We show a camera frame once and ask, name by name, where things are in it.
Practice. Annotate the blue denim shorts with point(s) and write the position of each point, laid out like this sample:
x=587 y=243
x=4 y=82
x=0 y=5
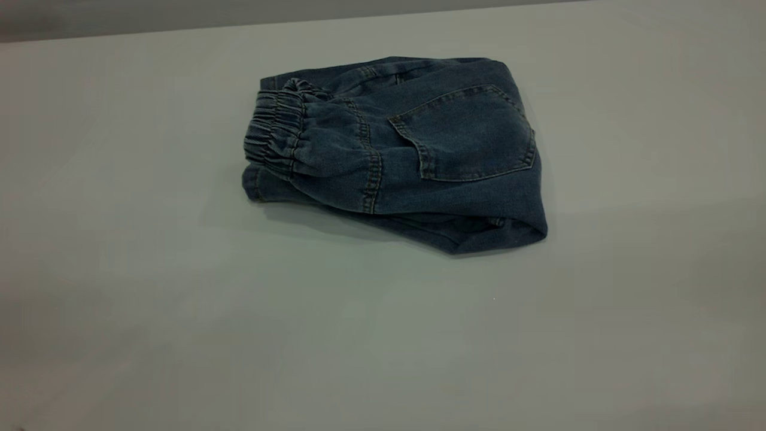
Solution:
x=431 y=149

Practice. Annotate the white tablecloth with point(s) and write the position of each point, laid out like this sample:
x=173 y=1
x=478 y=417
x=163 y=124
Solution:
x=419 y=335

